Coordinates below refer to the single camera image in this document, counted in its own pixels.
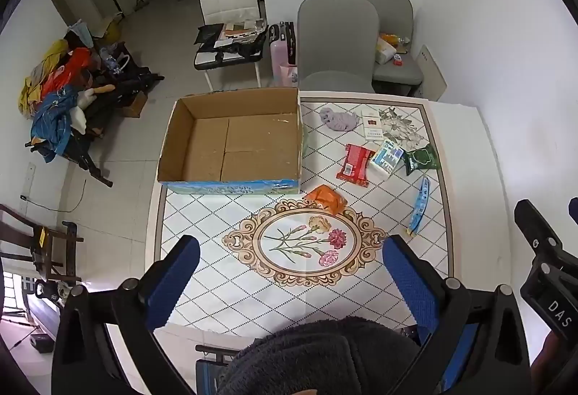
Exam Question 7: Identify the flat black bag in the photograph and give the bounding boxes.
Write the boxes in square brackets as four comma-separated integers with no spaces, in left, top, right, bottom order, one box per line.
[194,23,224,46]

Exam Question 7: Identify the white blue tissue pack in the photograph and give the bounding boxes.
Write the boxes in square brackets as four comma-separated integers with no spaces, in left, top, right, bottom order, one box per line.
[370,138,405,175]

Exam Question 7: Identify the black floor cable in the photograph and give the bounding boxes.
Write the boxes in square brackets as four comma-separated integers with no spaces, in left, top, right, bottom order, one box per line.
[20,178,87,212]

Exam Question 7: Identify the long blue packet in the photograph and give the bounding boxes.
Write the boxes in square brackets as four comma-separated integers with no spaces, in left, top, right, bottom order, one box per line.
[405,176,431,237]

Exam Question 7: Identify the pink gift bag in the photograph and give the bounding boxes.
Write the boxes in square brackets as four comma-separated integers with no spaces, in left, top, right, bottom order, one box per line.
[279,64,299,87]

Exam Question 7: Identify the white cigarette pack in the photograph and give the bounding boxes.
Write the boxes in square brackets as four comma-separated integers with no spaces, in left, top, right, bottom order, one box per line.
[361,110,384,139]

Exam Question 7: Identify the white yellow plastic bag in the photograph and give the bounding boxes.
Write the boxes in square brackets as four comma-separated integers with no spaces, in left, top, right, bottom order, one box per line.
[375,32,409,64]

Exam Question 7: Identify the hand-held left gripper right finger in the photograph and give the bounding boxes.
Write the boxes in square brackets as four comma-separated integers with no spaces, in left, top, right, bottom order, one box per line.
[382,235,531,395]

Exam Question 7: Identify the yellow cloth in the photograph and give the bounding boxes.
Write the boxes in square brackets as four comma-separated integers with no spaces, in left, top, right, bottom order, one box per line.
[18,40,68,118]

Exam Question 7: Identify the person's dark fleece garment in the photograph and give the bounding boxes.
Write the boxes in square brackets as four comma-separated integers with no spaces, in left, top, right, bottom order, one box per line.
[217,317,423,395]

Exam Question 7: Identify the red plastic bag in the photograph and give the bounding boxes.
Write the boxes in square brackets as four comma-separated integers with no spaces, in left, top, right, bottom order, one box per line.
[40,48,91,100]

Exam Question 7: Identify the red snack packet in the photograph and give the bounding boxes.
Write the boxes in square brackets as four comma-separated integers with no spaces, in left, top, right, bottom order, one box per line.
[335,143,378,188]

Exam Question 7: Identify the white board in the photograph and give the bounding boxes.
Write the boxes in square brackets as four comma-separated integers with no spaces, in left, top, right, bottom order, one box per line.
[413,45,448,102]

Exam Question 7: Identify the dark wooden chair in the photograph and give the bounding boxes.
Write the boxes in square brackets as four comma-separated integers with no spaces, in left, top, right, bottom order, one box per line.
[0,203,84,287]

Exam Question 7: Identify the blue chair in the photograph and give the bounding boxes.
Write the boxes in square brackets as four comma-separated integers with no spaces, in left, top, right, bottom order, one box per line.
[195,344,240,395]

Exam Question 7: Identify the green wet wipes packet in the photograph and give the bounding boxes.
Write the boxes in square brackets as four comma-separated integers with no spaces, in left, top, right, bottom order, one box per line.
[401,143,441,176]

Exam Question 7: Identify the stack of papers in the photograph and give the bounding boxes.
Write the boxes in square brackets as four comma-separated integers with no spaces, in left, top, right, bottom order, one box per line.
[221,19,267,44]

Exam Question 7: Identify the small grey chair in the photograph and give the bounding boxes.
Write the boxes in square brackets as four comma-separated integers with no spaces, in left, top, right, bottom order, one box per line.
[360,0,424,96]

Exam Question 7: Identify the orange snack packet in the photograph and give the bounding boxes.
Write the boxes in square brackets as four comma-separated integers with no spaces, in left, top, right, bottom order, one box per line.
[306,185,348,215]

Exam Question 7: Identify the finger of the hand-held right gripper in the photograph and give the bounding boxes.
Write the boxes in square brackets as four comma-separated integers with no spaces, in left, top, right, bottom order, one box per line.
[514,199,565,262]
[563,195,578,226]

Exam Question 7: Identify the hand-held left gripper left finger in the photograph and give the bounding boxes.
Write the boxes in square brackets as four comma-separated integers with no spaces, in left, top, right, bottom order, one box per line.
[52,235,202,395]

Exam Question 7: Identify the blue jacket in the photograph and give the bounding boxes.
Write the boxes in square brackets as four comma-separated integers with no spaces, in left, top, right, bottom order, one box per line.
[31,88,82,163]

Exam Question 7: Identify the white plush toy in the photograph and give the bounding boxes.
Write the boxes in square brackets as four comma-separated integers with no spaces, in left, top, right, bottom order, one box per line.
[74,83,116,134]

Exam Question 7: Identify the pink suitcase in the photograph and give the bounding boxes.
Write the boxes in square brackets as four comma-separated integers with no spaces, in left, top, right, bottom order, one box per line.
[269,21,296,82]

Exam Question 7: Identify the purple cloth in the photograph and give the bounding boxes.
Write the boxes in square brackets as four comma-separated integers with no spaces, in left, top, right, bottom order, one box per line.
[319,106,361,133]

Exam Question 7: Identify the large grey chair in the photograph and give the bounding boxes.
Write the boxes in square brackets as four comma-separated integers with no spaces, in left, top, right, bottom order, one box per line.
[297,0,380,91]

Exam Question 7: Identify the small brown cardboard box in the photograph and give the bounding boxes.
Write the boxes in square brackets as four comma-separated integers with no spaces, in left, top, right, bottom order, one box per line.
[123,91,147,118]

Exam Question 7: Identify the person's right forearm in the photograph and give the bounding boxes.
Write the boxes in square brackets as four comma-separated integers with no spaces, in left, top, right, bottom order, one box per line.
[530,329,578,395]

